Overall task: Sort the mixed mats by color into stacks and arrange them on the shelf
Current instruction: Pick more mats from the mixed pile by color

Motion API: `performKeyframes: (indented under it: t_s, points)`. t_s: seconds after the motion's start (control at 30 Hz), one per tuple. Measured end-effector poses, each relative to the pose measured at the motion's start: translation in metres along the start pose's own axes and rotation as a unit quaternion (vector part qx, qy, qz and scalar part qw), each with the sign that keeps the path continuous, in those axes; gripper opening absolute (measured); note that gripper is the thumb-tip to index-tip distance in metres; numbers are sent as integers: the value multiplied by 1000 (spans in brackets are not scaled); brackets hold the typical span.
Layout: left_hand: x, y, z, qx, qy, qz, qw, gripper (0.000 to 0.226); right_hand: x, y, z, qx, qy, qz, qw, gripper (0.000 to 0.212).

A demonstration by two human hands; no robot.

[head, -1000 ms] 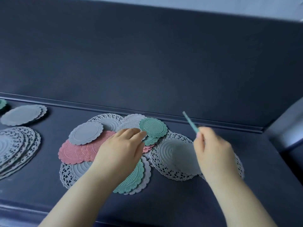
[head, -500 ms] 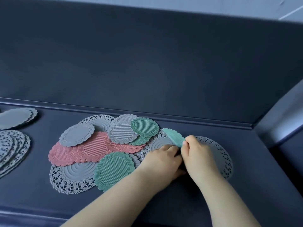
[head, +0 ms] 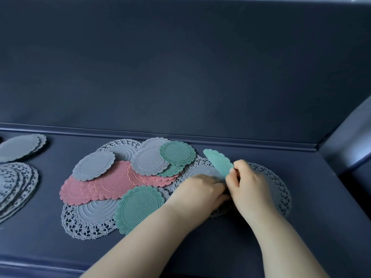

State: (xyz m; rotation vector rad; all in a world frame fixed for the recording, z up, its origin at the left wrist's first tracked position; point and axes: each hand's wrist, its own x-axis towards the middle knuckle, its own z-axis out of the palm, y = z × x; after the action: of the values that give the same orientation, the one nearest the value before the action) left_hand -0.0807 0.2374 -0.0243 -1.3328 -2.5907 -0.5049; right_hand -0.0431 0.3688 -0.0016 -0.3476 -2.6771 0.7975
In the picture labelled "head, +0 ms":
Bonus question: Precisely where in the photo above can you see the person's right hand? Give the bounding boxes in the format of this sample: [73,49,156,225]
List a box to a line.
[225,159,280,228]

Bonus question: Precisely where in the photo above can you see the person's left hand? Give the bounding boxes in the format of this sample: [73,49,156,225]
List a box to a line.
[167,174,231,229]

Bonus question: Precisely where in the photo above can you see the green coaster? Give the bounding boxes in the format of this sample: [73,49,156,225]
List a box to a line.
[203,149,235,178]
[113,185,165,236]

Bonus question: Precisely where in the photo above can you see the mixed pile of coasters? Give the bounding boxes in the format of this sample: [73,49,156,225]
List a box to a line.
[59,137,292,241]

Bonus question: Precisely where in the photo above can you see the person's right forearm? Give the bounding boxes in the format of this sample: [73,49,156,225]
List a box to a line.
[249,210,330,278]

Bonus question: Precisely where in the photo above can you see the person's left forearm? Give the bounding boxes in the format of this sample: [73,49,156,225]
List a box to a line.
[80,199,203,278]

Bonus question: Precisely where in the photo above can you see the dark blue shelf board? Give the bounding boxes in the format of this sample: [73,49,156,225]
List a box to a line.
[0,127,371,278]

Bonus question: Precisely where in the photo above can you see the dark blue shelving unit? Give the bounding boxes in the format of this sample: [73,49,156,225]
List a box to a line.
[339,159,371,222]

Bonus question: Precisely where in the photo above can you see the clear shelf edge rail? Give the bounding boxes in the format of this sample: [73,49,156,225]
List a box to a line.
[0,253,90,278]

